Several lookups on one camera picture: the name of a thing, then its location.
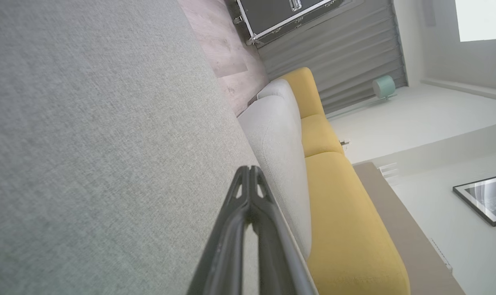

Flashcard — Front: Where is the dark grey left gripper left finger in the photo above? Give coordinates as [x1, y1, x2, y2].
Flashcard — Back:
[187, 166, 252, 295]

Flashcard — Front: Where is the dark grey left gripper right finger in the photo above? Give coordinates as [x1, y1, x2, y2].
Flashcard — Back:
[251, 166, 316, 295]

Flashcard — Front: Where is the yellow and grey sofa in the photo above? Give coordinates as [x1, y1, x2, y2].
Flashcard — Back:
[278, 67, 411, 295]

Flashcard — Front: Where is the grey sofa seat cushion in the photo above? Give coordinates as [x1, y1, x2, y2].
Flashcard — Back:
[256, 78, 302, 123]
[237, 96, 313, 261]

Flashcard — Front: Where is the mint floor lamp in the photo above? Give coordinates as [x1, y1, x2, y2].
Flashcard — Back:
[328, 75, 397, 119]

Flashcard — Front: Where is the black framed picture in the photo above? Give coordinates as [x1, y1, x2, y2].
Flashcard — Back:
[453, 173, 496, 227]

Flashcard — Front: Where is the grey curtain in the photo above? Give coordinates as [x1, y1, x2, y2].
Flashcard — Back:
[256, 0, 409, 116]

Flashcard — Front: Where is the black flight case on wheels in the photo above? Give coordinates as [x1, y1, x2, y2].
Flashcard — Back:
[233, 0, 344, 46]

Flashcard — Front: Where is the beige wall ledge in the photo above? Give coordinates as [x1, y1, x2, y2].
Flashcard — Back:
[352, 161, 466, 295]

